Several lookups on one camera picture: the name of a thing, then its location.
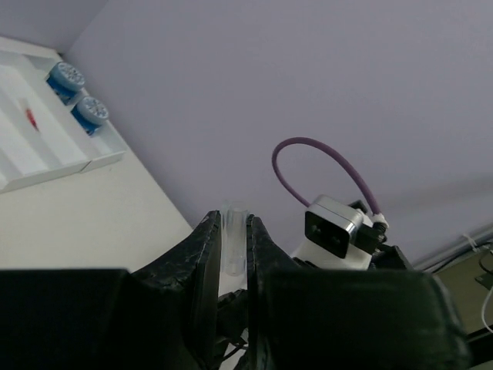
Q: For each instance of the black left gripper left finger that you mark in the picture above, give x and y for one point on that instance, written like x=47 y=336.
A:
x=162 y=316

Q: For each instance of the red pen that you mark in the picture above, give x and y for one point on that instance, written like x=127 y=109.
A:
x=26 y=109

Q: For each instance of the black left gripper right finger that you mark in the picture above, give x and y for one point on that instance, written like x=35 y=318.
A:
x=309 y=318

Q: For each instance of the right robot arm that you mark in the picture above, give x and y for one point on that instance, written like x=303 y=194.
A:
x=385 y=254

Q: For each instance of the white compartment tray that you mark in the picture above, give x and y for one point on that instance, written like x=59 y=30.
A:
x=61 y=147

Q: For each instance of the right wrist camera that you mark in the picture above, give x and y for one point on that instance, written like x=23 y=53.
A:
x=339 y=237

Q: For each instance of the clear pen cap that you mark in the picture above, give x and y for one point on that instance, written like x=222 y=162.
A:
x=234 y=238

